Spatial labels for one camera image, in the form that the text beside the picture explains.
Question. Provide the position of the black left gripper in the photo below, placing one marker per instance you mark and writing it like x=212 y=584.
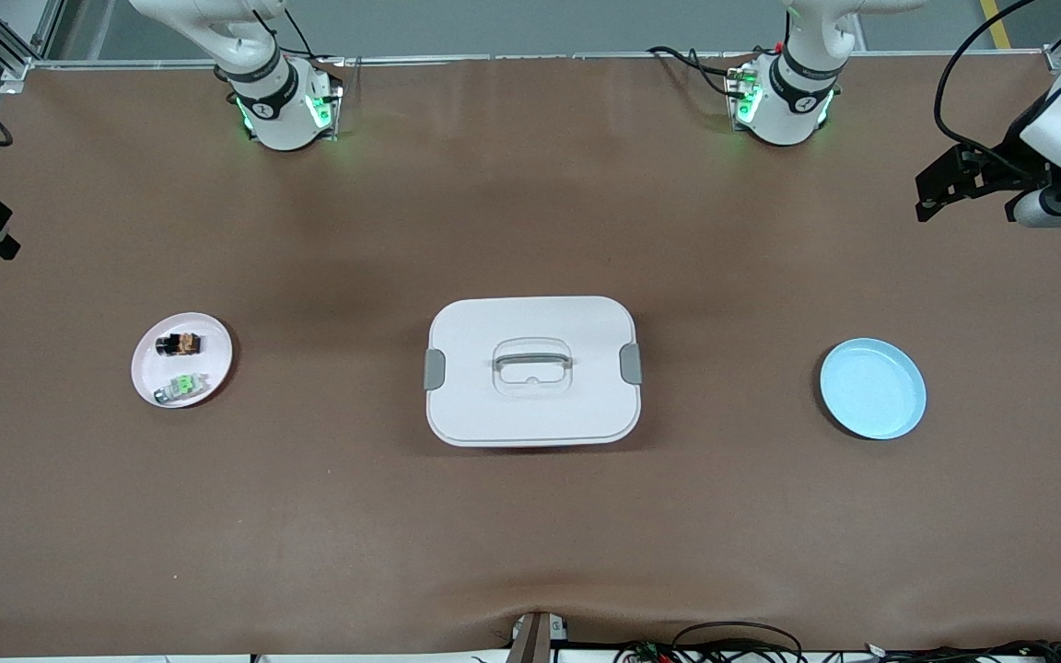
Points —
x=1009 y=153

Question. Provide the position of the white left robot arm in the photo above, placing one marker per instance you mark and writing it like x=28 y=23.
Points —
x=793 y=101

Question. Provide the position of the light blue round plate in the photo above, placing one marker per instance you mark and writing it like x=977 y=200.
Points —
x=871 y=389

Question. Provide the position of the pink round plate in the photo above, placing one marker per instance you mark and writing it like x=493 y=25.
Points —
x=208 y=364

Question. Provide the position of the metal table edge bracket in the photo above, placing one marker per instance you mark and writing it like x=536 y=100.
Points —
x=535 y=637

